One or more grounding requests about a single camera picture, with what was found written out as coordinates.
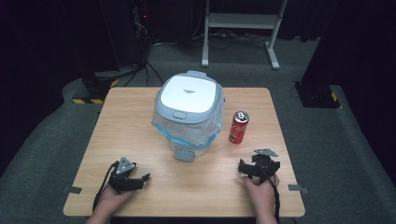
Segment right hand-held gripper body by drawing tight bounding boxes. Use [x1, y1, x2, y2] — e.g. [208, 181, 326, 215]
[247, 147, 281, 185]

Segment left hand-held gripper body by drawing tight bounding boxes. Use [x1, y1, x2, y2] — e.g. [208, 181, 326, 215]
[107, 156, 145, 193]

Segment person's right hand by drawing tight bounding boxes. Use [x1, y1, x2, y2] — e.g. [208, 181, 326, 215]
[242, 174, 280, 218]

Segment person's left hand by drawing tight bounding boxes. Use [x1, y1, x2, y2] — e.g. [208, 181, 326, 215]
[98, 183, 135, 217]

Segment red soda can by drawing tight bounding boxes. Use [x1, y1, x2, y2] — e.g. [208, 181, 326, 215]
[228, 110, 250, 145]

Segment grey tape piece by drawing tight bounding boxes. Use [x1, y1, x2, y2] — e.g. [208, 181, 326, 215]
[287, 184, 309, 195]

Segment translucent plastic trash bag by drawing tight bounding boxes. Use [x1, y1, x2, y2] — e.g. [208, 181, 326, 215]
[151, 105, 225, 149]

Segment black box with yellow tape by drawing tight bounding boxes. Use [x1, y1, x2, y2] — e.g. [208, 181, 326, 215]
[293, 80, 343, 109]

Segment black box with striped tape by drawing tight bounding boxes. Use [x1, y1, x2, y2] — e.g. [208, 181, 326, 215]
[71, 69, 121, 105]

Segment white grey pedal trash can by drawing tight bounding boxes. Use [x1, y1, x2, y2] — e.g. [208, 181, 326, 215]
[151, 70, 225, 163]

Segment grey metal stand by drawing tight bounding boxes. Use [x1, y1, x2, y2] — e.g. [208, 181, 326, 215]
[201, 0, 290, 71]

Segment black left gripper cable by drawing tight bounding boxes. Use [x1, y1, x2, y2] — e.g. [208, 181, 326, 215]
[92, 161, 120, 213]

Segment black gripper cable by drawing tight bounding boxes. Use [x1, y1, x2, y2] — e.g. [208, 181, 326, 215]
[92, 161, 120, 213]
[257, 163, 281, 224]

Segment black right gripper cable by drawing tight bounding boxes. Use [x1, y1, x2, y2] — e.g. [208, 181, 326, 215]
[257, 163, 281, 224]

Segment black floor cables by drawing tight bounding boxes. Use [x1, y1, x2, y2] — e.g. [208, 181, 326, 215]
[123, 58, 165, 89]

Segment dark equipment rack with wires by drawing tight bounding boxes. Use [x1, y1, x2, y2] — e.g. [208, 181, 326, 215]
[129, 0, 152, 64]

